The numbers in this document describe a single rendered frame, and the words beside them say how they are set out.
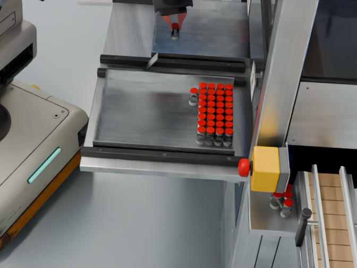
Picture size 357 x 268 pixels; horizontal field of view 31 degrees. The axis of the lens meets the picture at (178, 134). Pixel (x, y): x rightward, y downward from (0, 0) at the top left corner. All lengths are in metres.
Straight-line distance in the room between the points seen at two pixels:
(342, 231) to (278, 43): 0.44
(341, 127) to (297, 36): 0.27
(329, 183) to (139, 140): 0.47
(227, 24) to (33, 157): 0.88
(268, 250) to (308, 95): 0.57
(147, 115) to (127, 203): 0.96
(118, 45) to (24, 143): 0.72
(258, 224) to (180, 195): 1.16
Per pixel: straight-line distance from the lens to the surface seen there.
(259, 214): 1.46
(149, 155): 1.51
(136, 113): 1.63
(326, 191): 1.47
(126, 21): 1.93
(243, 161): 1.37
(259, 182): 1.37
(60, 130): 2.44
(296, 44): 1.22
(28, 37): 2.05
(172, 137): 1.58
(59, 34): 3.31
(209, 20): 1.94
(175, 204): 2.54
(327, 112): 1.35
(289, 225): 1.45
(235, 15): 1.97
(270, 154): 1.37
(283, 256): 1.78
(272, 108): 1.33
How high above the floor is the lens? 2.05
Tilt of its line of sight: 47 degrees down
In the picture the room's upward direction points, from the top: 3 degrees clockwise
